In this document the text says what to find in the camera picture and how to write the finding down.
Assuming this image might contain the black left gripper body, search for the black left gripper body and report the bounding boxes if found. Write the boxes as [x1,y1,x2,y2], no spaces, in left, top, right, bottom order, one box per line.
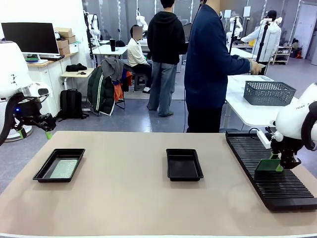
[13,93,43,122]

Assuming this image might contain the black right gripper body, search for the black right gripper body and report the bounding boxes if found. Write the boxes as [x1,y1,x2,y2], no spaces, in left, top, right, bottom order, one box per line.
[271,135,304,156]

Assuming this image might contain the green perforated circuit board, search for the green perforated circuit board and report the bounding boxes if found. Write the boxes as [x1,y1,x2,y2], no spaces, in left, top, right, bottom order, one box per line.
[49,159,79,179]
[255,158,282,173]

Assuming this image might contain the black plastic ESD tray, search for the black plastic ESD tray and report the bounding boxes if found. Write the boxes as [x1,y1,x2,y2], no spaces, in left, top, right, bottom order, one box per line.
[32,148,86,183]
[165,148,205,181]

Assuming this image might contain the person's right forearm navy sleeve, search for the person's right forearm navy sleeve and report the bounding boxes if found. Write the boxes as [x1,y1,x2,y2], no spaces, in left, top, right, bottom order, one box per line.
[228,55,254,74]

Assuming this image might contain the person's right hand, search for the person's right hand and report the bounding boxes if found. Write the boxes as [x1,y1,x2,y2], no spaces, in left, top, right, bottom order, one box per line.
[248,59,261,74]

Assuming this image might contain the black slotted board rack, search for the black slotted board rack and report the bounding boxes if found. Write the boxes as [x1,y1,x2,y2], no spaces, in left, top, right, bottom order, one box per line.
[225,130,317,212]

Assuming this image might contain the black backpack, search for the black backpack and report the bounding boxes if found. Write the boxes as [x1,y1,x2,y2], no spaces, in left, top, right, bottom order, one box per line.
[57,88,89,122]

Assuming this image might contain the white cabinet with wooden top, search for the white cabinet with wooden top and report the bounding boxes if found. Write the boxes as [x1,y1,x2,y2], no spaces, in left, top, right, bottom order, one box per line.
[26,52,80,122]

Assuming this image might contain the white rounded table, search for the white rounded table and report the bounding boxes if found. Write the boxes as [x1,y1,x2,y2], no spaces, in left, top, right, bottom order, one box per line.
[219,74,300,136]

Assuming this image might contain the small white side table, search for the small white side table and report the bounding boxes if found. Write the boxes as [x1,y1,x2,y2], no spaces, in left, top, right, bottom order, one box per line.
[60,67,95,90]

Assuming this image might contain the grey plastic basket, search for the grey plastic basket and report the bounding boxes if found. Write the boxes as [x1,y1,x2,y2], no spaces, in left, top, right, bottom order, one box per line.
[243,80,297,107]

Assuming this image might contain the black keyboard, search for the black keyboard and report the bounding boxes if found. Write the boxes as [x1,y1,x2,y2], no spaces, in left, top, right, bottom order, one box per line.
[39,55,65,61]

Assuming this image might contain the dark green padded jacket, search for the dark green padded jacket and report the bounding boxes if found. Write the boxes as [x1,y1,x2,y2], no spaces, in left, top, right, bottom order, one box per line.
[87,65,116,117]

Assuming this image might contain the black folded clothing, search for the black folded clothing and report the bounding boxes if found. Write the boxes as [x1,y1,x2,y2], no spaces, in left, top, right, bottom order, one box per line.
[65,62,88,73]

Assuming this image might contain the white paper sheet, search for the white paper sheet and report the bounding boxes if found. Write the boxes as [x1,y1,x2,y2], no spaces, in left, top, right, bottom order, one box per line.
[245,75,274,83]

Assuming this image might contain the black computer monitor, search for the black computer monitor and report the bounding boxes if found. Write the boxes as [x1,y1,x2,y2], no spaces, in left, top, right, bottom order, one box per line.
[1,22,60,56]

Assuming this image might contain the orange garment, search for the orange garment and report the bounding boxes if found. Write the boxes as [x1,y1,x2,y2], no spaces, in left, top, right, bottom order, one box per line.
[112,71,133,102]

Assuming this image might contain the large cardboard box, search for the large cardboard box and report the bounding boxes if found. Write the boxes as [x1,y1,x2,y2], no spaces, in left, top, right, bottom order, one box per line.
[54,27,74,39]

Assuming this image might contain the grey hoodie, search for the grey hoodie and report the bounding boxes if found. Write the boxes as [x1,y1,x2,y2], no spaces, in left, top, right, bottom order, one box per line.
[101,57,124,81]

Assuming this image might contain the metal shelf rack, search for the metal shelf rack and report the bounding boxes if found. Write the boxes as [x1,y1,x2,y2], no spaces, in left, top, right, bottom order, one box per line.
[271,45,293,66]

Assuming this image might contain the white office desk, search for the white office desk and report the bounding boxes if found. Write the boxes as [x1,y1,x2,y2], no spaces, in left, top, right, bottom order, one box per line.
[92,44,128,68]

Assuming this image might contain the grey stool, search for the grey stool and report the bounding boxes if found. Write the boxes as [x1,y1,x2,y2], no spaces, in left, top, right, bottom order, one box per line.
[133,73,147,91]

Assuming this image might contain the person in white coat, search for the person in white coat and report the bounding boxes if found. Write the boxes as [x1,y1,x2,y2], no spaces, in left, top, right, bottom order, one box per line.
[241,9,282,75]

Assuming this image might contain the black tripod stand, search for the black tripod stand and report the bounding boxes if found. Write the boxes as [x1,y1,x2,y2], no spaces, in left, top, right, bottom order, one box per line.
[256,20,271,62]
[227,16,239,57]

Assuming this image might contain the seated person in white sweater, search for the seated person in white sweater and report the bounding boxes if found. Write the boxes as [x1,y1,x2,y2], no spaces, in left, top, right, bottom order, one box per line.
[127,24,154,94]

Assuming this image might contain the person in navy jacket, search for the person in navy jacket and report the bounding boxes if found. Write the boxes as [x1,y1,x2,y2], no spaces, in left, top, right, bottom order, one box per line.
[184,0,254,133]

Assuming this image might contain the grey door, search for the grey door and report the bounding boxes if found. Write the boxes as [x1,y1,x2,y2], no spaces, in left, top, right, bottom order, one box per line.
[294,1,317,60]

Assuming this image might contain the person in black hoodie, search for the person in black hoodie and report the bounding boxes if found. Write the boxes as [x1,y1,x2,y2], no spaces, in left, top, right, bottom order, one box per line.
[147,0,189,118]

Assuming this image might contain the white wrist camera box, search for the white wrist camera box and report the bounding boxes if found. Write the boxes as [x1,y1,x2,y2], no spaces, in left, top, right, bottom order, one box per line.
[256,129,271,150]

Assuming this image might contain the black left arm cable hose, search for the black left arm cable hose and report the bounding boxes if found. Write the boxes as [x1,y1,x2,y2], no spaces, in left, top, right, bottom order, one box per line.
[0,93,26,147]

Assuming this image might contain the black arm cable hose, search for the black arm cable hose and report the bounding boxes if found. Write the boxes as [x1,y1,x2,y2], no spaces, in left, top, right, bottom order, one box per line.
[0,93,26,147]
[300,101,317,152]

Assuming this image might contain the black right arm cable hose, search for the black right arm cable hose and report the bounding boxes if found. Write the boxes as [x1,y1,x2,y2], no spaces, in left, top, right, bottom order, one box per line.
[300,101,317,152]

